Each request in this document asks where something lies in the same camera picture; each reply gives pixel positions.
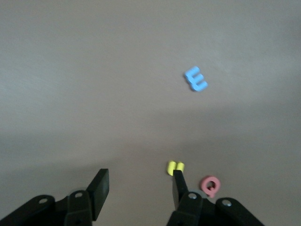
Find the blue lowercase letter m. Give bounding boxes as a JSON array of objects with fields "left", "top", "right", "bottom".
[{"left": 183, "top": 65, "right": 209, "bottom": 93}]

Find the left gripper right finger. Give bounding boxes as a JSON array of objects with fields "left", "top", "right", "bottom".
[{"left": 166, "top": 169, "right": 265, "bottom": 226}]

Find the yellow lowercase letter h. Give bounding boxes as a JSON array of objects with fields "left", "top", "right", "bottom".
[{"left": 166, "top": 161, "right": 185, "bottom": 177}]

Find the pink letter Q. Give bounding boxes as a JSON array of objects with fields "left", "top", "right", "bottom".
[{"left": 200, "top": 175, "right": 222, "bottom": 198}]

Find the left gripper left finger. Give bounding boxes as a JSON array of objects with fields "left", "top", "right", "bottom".
[{"left": 0, "top": 168, "right": 110, "bottom": 226}]

